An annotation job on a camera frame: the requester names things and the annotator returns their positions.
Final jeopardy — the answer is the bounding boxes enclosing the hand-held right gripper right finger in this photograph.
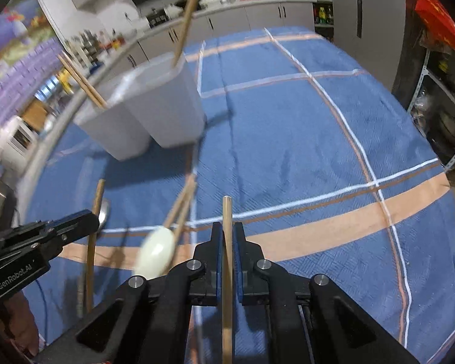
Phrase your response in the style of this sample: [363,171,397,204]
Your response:
[233,222,421,364]

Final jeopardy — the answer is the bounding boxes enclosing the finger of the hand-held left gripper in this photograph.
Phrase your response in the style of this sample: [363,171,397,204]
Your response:
[0,209,99,263]

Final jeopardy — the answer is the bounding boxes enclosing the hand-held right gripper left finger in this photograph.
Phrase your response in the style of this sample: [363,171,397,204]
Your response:
[34,222,223,364]

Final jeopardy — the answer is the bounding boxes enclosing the metal spoon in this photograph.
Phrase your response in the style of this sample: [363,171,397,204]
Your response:
[98,197,112,234]

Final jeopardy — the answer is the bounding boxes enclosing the white ceramic spoon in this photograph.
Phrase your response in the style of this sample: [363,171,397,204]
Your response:
[134,225,176,278]

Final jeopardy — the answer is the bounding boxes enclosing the white plastic utensil holder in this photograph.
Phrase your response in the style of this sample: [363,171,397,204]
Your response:
[73,51,208,161]

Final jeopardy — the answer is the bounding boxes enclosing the person's left hand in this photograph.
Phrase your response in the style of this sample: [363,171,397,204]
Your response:
[0,292,39,355]

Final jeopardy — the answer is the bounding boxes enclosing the white rice cooker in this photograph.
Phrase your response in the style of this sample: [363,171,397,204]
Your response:
[0,116,35,168]

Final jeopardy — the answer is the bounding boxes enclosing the blue plaid tablecloth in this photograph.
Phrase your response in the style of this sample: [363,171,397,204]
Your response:
[25,26,455,364]

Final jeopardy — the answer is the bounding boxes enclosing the yellow bottle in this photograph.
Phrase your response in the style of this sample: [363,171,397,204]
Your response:
[59,69,75,94]

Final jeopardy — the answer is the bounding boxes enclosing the black gas stove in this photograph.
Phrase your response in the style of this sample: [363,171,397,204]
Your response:
[146,0,207,28]

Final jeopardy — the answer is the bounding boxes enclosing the grey lower kitchen cabinets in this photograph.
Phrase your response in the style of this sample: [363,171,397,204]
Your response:
[116,2,316,69]

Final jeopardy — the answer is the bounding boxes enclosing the metal storage shelf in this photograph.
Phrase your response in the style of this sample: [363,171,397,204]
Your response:
[407,45,455,172]

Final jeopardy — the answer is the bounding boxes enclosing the row of bottles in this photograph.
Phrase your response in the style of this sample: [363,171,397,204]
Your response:
[315,5,334,25]

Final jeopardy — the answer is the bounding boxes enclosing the grey refrigerator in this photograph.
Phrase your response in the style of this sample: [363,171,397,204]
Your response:
[328,0,440,103]

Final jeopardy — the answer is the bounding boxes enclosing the red package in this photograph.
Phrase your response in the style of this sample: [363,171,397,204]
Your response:
[414,0,455,52]

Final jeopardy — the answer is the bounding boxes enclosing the black cable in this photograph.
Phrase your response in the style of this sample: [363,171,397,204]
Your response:
[37,281,50,346]

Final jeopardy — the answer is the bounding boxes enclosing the wall poster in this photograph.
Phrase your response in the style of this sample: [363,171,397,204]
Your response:
[0,0,75,152]

